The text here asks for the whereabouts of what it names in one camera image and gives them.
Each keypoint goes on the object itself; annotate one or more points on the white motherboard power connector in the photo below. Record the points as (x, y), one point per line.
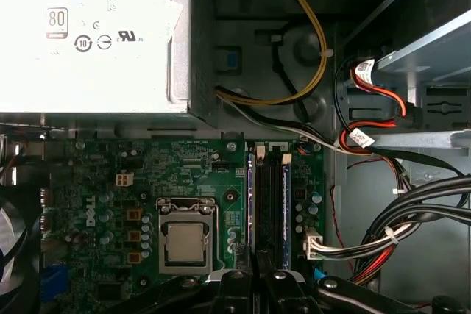
(312, 244)

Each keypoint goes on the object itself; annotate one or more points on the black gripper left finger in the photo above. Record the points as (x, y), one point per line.
(232, 295)

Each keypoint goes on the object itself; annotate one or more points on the blue plastic clip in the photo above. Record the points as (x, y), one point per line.
(232, 61)

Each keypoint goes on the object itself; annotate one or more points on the silver CPU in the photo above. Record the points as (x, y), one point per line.
(184, 242)

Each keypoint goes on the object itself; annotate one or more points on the white four-pin power socket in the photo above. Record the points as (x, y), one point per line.
(124, 179)

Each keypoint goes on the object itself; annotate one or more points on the green motherboard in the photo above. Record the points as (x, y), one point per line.
(184, 181)

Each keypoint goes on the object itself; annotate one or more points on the grey metal drive cage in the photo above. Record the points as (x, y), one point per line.
(423, 53)

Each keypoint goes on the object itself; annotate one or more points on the RAM stick with black chips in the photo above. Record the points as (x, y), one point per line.
(286, 218)

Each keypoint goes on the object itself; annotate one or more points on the RAM stick with white label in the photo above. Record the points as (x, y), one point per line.
(251, 200)

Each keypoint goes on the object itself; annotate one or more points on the blue motherboard port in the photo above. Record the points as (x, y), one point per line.
(55, 282)

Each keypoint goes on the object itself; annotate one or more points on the grey power supply unit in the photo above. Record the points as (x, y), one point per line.
(92, 71)

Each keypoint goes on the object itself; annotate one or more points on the black case fan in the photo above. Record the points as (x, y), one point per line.
(11, 240)

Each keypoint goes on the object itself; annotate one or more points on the black PC case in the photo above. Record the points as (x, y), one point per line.
(294, 34)

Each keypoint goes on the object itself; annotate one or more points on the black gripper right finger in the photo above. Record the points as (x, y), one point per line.
(283, 295)

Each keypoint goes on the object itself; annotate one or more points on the metal CPU socket cover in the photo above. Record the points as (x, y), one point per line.
(185, 211)

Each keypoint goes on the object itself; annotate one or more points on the black RAM slot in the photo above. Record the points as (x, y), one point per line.
(262, 200)
(274, 200)

